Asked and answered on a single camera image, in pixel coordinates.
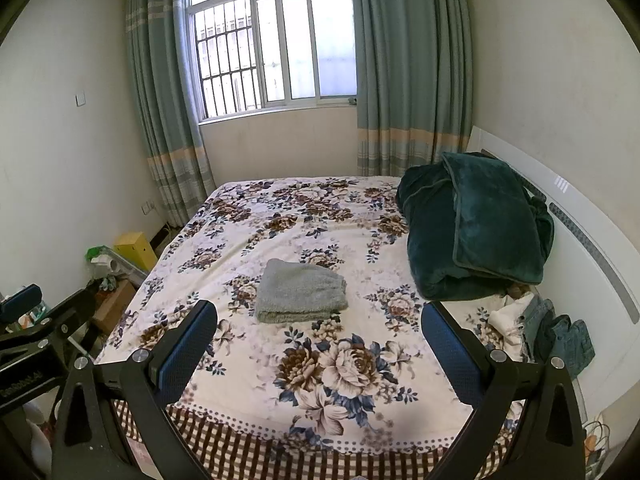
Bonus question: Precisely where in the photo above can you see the grey towel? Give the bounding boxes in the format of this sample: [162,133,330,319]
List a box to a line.
[255,258,349,325]

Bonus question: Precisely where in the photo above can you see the teal striped curtain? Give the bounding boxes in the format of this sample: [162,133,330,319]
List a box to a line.
[125,0,217,229]
[350,0,474,179]

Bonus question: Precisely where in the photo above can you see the white headboard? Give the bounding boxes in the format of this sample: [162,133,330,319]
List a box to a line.
[467,125,640,456]

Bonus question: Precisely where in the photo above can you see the floral bed sheet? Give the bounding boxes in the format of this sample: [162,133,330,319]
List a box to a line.
[92,176,586,476]

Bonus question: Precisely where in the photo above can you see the light blue denim garment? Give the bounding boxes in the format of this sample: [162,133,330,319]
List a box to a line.
[520,294,555,361]

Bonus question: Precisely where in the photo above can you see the white cloth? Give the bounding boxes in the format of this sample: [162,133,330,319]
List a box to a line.
[487,294,536,361]

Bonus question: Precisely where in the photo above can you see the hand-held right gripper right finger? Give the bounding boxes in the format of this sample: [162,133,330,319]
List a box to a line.
[421,302,587,480]

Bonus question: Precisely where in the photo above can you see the yellow box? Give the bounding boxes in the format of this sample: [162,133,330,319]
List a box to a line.
[114,231,159,272]

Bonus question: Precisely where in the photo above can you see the brown cardboard box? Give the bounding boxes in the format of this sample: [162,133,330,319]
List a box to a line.
[91,278,137,334]

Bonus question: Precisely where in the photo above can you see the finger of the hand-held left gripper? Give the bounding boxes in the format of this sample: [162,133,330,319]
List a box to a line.
[0,284,43,325]
[0,287,103,361]

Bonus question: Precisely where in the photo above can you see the tangled cables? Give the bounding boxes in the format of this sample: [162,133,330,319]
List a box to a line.
[582,412,615,476]

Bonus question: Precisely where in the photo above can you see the barred window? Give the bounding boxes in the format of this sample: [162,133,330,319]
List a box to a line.
[185,0,359,124]

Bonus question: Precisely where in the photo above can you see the dark blue denim garment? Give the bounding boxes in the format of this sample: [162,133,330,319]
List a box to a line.
[535,314,596,380]

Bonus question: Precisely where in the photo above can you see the dark green blanket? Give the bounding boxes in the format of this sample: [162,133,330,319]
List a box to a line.
[396,151,556,301]

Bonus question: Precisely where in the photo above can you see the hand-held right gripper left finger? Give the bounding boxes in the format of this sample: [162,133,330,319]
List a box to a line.
[50,300,219,480]

